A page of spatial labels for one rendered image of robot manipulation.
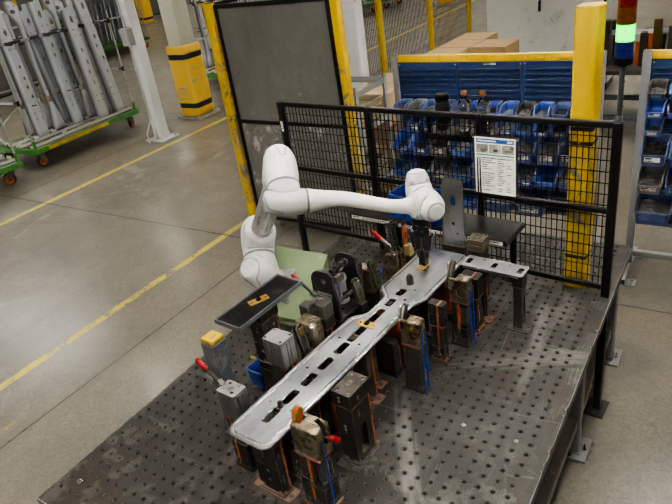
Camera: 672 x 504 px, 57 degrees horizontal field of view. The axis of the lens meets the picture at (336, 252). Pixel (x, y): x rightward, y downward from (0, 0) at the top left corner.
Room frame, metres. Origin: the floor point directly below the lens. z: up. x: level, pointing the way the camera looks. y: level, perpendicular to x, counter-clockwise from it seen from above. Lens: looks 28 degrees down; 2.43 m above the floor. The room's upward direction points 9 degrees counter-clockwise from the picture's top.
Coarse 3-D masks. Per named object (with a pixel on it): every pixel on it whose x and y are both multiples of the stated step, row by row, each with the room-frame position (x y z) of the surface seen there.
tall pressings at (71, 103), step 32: (64, 0) 9.99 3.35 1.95; (0, 32) 8.96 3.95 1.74; (32, 32) 9.60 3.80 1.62; (96, 32) 9.90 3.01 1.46; (0, 64) 9.11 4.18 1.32; (32, 64) 9.23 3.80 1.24; (64, 64) 9.81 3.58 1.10; (96, 64) 9.80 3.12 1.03; (64, 96) 9.41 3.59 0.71; (96, 96) 9.52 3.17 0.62; (32, 128) 9.05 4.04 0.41
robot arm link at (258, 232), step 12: (276, 144) 2.53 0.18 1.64; (264, 156) 2.50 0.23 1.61; (276, 156) 2.45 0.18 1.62; (288, 156) 2.46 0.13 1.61; (264, 168) 2.45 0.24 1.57; (276, 168) 2.40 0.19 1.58; (288, 168) 2.40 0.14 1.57; (264, 180) 2.44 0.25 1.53; (252, 216) 2.85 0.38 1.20; (264, 216) 2.60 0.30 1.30; (276, 216) 2.65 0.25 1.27; (252, 228) 2.71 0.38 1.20; (264, 228) 2.66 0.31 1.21; (252, 240) 2.70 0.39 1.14; (264, 240) 2.70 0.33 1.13
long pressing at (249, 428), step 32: (416, 256) 2.54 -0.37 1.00; (448, 256) 2.50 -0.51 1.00; (384, 288) 2.30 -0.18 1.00; (416, 288) 2.27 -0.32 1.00; (352, 320) 2.10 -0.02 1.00; (384, 320) 2.07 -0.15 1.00; (320, 352) 1.92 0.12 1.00; (352, 352) 1.89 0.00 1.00; (288, 384) 1.76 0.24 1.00; (320, 384) 1.74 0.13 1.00; (256, 416) 1.62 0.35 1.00; (288, 416) 1.60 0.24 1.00; (256, 448) 1.49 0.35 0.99
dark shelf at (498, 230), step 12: (360, 216) 3.03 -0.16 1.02; (372, 216) 2.99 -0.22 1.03; (384, 216) 2.97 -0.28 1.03; (468, 216) 2.82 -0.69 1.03; (480, 216) 2.80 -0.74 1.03; (432, 228) 2.75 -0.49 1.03; (468, 228) 2.69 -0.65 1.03; (480, 228) 2.67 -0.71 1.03; (492, 228) 2.65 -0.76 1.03; (504, 228) 2.63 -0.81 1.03; (516, 228) 2.61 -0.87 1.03; (492, 240) 2.54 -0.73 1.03; (504, 240) 2.51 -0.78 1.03
